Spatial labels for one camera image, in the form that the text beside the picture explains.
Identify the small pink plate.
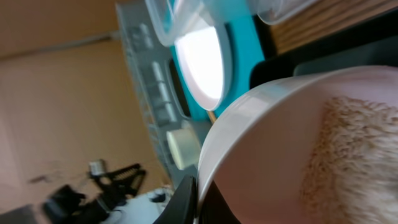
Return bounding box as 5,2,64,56
198,66,397,223

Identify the black waste tray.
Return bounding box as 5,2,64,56
249,8,397,89

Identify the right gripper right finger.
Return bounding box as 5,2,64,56
199,182,241,224

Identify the white cup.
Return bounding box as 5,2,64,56
166,128,201,170

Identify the teal serving tray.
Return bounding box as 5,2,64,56
170,1,264,121

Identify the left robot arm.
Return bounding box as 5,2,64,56
42,159,169,224

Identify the grey dishwasher rack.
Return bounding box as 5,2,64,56
116,1,197,187

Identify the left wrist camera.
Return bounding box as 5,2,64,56
88,159,106,177

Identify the rice pile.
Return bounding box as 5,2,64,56
300,96,397,223

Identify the wooden chopstick right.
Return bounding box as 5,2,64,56
207,111,216,124

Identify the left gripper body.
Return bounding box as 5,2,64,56
77,193,127,221

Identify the clear plastic bin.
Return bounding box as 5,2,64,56
145,0,317,47

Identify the large white plate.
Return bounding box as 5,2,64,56
174,25,233,111

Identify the cardboard backdrop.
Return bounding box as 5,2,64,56
1,0,169,212

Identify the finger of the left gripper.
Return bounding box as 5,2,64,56
93,163,142,187
107,169,147,199

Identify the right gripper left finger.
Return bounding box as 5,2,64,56
154,175,197,224

